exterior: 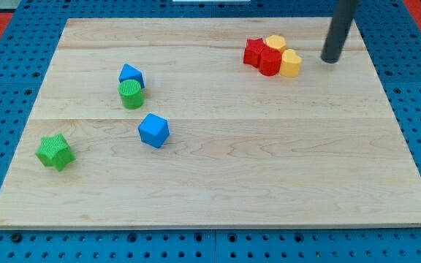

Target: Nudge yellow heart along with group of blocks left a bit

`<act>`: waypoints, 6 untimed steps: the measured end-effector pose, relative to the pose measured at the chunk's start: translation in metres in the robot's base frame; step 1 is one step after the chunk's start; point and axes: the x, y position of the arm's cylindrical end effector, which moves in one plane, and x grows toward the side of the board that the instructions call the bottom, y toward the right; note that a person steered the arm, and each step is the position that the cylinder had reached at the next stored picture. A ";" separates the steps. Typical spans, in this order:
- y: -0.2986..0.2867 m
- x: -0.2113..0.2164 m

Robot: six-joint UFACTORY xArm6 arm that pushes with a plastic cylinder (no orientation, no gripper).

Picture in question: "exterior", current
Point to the green cylinder block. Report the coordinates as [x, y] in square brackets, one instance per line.
[131, 94]

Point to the green star block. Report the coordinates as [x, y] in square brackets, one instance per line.
[55, 152]

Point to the light wooden board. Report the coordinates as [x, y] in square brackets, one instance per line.
[322, 150]

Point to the blue triangle block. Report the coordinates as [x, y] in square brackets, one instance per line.
[128, 72]

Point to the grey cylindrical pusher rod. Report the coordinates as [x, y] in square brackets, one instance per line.
[338, 31]

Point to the yellow heart block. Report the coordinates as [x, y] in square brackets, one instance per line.
[290, 63]

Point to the red cylinder block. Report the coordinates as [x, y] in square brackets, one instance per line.
[270, 61]

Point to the yellow hexagon block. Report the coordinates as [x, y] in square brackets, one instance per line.
[276, 42]

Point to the red star block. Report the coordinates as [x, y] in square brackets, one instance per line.
[252, 51]

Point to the blue cube block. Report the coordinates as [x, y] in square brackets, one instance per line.
[154, 130]

